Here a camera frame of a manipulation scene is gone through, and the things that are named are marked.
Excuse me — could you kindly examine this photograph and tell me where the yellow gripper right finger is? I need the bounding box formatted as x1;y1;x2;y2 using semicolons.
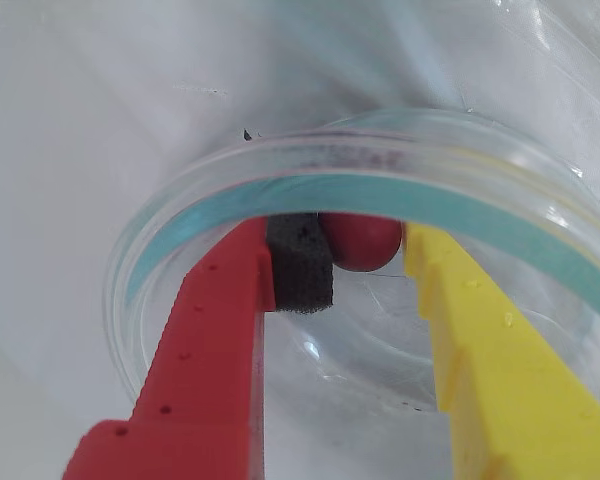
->
402;222;600;480

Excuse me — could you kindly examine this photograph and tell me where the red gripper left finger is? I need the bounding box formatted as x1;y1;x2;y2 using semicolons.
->
62;212;337;480

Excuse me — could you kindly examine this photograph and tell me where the red candy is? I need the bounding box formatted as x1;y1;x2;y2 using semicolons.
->
319;212;404;274

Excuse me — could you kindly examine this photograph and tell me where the clear glass dish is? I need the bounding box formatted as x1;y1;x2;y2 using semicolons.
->
102;107;600;416

